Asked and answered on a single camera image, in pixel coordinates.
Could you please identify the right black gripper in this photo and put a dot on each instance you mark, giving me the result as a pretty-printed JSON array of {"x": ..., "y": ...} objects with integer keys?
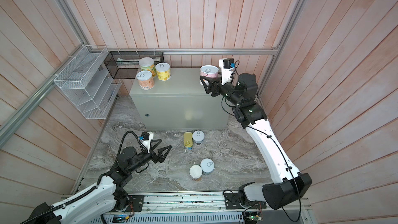
[{"x": 214, "y": 85}]

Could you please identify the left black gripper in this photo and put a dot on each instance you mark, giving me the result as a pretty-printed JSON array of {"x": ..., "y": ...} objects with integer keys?
[{"x": 159, "y": 157}]

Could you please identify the pink label can front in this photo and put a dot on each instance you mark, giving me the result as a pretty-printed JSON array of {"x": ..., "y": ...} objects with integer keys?
[{"x": 209, "y": 71}]

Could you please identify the orange label can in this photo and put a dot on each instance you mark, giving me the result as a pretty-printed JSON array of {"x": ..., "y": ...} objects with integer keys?
[{"x": 145, "y": 80}]

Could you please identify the yellow label can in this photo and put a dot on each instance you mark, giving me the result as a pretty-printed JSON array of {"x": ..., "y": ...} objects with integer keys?
[{"x": 147, "y": 64}]

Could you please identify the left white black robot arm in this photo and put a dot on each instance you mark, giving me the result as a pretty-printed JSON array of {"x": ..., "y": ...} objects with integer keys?
[{"x": 106, "y": 194}]

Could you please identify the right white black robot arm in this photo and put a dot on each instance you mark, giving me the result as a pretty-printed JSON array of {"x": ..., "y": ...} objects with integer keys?
[{"x": 288, "y": 183}]

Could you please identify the gold flat sardine tin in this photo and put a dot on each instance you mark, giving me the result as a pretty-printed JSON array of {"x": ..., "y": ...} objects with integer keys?
[{"x": 188, "y": 140}]

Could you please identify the grey metal cabinet box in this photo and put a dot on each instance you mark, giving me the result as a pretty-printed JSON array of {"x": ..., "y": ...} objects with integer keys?
[{"x": 179, "y": 103}]

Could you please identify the teal label can back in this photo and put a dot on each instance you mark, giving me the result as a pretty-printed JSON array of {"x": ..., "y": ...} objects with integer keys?
[{"x": 198, "y": 137}]

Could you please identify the blue label can front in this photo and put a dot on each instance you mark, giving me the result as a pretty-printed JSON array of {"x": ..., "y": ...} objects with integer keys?
[{"x": 207, "y": 166}]

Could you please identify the black mesh basket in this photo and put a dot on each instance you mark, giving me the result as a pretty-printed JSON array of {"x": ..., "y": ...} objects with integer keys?
[{"x": 126, "y": 64}]

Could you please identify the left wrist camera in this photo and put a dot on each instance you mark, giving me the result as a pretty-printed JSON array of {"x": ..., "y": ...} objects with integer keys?
[{"x": 145, "y": 141}]

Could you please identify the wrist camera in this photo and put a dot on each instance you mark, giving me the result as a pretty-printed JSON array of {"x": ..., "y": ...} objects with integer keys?
[
  {"x": 227, "y": 68},
  {"x": 145, "y": 141}
]

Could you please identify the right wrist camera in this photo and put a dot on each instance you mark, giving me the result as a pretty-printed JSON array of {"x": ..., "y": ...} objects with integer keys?
[{"x": 227, "y": 68}]

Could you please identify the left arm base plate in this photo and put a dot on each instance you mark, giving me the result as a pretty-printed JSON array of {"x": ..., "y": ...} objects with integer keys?
[{"x": 130, "y": 203}]

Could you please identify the aluminium back frame rail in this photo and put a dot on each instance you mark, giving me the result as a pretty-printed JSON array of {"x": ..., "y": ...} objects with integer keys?
[{"x": 203, "y": 51}]

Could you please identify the aluminium front rail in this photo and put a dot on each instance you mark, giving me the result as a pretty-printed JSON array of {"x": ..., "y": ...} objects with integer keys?
[{"x": 183, "y": 203}]

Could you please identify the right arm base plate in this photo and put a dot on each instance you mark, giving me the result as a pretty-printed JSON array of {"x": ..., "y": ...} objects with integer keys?
[{"x": 236, "y": 200}]

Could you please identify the white wire mesh shelf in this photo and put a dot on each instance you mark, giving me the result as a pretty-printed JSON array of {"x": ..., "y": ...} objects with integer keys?
[{"x": 87, "y": 83}]

